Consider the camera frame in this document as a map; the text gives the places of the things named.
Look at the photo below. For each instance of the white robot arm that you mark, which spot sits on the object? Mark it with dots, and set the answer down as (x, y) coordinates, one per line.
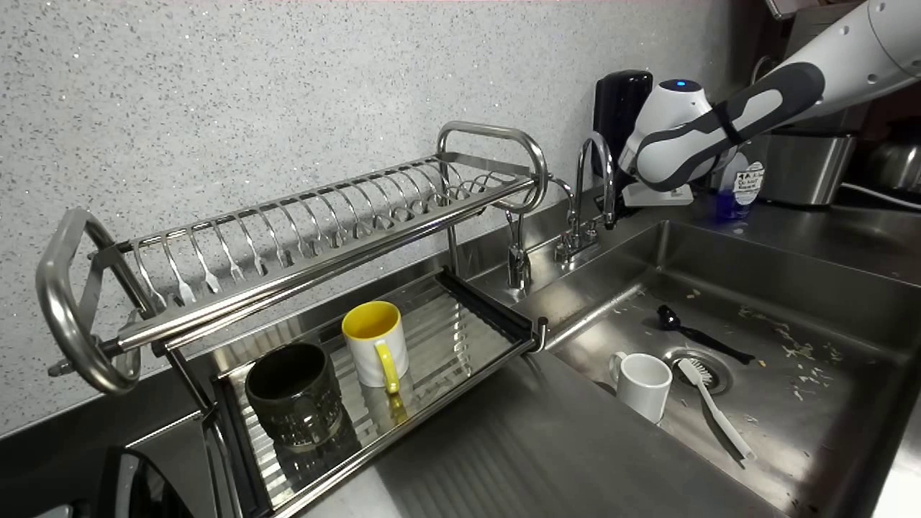
(679, 136)

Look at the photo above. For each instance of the yellow and white mug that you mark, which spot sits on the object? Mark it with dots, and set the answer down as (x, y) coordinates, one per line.
(378, 343)

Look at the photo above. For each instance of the chrome gooseneck faucet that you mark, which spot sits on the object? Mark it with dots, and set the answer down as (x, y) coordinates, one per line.
(591, 207)

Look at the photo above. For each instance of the steel dish rack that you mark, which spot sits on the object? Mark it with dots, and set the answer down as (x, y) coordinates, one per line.
(107, 304)

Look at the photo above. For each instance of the black plastic spoon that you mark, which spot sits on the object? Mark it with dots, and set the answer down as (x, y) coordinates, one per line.
(668, 320)

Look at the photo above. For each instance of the dark glass mug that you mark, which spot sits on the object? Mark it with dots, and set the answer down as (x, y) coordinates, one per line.
(299, 398)

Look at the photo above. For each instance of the white mug in sink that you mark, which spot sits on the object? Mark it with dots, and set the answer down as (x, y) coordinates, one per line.
(644, 382)

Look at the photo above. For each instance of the sink drain strainer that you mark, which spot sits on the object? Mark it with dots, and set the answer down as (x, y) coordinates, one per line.
(713, 372)

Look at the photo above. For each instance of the blue dish soap bottle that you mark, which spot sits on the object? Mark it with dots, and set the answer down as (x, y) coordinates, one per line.
(739, 185)

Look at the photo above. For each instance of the stainless steel sink basin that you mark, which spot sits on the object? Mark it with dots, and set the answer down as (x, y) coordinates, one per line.
(807, 368)

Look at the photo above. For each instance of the black wall soap dispenser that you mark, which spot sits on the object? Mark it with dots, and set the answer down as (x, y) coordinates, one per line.
(618, 106)

